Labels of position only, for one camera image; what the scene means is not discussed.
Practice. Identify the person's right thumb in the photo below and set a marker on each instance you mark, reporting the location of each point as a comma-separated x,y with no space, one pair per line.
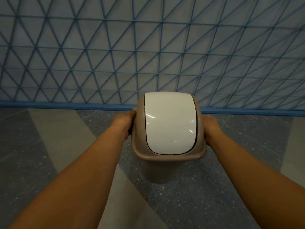
206,116

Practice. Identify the person's left hand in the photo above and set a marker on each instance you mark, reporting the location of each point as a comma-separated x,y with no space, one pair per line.
122,122

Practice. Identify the person's right hand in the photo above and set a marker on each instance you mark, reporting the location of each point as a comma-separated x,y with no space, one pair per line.
211,127

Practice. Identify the person's left thumb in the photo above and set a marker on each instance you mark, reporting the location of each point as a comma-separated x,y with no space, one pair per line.
131,112

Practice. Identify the person's right forearm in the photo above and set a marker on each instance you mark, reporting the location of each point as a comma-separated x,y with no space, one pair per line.
257,186

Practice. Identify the brown swing-lid trash bin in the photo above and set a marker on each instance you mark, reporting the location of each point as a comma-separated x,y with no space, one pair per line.
168,131

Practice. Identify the person's left forearm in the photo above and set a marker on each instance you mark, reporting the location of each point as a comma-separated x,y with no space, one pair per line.
71,181

